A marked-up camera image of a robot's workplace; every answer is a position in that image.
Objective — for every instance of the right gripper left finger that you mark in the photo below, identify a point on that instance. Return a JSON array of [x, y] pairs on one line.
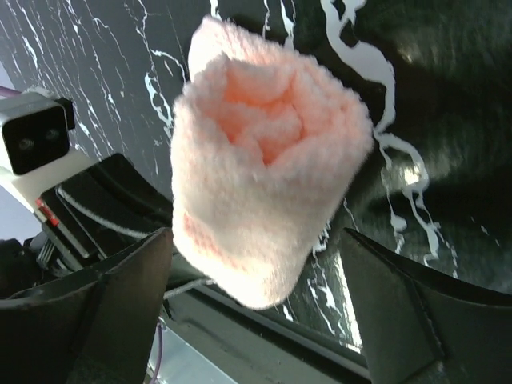
[[95, 325]]

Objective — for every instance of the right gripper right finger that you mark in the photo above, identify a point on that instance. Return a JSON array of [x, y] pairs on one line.
[[419, 325]]

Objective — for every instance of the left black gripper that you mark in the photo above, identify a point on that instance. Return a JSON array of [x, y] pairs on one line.
[[89, 211]]

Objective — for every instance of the pink towel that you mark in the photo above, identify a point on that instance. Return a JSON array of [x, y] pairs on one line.
[[266, 142]]

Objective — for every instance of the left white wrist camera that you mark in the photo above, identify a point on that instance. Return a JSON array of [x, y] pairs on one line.
[[36, 153]]

